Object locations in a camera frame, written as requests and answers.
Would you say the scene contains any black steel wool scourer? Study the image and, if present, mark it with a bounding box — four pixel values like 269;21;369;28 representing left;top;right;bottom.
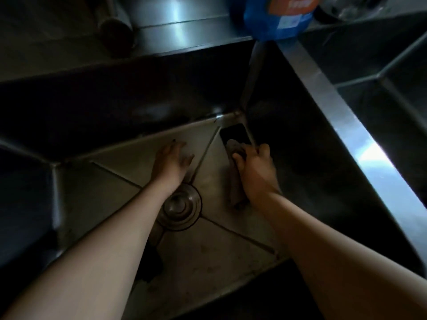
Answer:
136;241;165;284

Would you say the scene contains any person's left hand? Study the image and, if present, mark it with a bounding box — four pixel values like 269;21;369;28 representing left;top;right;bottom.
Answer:
150;140;195;197

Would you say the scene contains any blue dish soap bottle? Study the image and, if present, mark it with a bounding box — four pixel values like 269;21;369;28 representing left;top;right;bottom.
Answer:
242;0;323;43

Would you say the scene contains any person's left forearm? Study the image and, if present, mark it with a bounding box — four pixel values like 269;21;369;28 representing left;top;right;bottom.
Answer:
1;181;174;320

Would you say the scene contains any curved steel faucet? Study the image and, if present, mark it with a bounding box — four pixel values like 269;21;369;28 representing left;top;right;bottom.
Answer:
97;0;137;58

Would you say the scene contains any person's right forearm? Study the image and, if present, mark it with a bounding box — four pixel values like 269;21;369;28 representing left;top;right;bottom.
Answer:
255;191;427;320

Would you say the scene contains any person's right hand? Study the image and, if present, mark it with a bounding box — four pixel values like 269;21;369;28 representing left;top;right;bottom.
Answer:
232;143;281;209

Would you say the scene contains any black rectangular sponge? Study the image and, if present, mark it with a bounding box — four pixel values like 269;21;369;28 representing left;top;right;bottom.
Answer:
219;123;253;148

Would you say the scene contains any stainless steel double sink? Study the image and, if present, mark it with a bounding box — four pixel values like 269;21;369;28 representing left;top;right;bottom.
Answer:
0;0;427;320

